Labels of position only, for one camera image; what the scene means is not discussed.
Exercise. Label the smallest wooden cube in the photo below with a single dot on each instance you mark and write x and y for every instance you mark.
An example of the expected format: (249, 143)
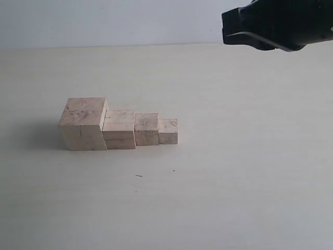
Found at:
(168, 131)

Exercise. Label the third largest wooden cube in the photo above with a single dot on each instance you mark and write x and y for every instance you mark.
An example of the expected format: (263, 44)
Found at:
(146, 129)

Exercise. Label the second largest wooden cube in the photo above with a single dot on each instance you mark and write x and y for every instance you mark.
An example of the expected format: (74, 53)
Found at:
(118, 129)

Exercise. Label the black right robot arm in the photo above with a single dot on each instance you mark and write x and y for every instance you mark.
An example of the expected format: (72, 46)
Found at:
(286, 25)

